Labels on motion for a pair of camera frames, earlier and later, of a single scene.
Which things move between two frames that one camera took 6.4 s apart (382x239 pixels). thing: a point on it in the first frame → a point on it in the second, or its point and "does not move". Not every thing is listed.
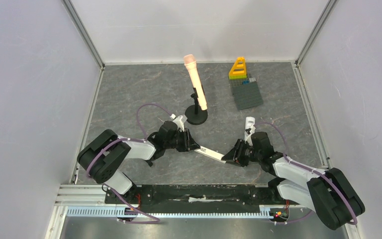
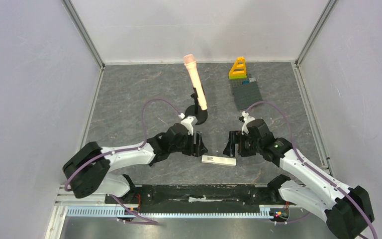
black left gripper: x=189 y=143 → x=198 y=149
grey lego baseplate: x=245 y=95 does not move
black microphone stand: x=195 y=116 does not move
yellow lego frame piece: x=238 y=68 does not move
